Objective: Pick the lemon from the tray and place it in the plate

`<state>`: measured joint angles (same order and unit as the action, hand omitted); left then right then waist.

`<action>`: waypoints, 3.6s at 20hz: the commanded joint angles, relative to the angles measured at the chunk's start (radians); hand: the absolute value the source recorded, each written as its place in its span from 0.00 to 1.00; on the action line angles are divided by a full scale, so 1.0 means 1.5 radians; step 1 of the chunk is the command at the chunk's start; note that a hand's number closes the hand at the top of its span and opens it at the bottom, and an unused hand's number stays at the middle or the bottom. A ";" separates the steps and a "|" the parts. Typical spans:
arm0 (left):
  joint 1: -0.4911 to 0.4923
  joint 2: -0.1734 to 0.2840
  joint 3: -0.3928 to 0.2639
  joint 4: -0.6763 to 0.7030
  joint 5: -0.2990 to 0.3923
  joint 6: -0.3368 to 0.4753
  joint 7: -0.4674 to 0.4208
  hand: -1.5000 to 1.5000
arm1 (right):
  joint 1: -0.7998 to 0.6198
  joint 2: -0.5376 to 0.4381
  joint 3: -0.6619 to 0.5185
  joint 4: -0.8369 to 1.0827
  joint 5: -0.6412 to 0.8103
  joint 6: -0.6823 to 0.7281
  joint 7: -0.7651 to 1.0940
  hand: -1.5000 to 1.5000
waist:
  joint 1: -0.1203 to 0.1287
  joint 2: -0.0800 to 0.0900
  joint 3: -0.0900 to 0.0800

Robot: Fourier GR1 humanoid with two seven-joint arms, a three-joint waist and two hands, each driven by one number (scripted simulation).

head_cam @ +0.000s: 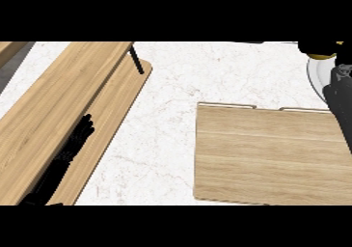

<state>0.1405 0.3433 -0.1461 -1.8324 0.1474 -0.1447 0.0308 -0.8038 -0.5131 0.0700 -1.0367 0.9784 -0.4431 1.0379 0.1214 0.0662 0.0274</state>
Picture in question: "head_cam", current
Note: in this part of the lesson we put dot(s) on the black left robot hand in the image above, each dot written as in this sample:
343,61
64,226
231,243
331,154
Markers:
78,136

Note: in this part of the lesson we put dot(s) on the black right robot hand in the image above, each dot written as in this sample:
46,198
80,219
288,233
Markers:
319,47

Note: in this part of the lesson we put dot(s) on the yellow lemon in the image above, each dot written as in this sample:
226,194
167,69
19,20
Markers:
321,57

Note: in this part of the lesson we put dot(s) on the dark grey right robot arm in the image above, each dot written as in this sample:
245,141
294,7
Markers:
344,106

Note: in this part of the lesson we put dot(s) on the white plate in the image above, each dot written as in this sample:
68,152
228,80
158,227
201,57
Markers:
315,77

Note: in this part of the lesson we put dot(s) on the pale wooden tray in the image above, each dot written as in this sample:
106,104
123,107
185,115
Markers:
263,154

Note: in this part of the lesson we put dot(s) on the pale wooden two-tier shelf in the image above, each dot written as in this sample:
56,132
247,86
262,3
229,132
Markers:
49,106

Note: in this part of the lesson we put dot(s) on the pale wooden cabinet edge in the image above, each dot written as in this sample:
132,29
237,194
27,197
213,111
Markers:
3,51

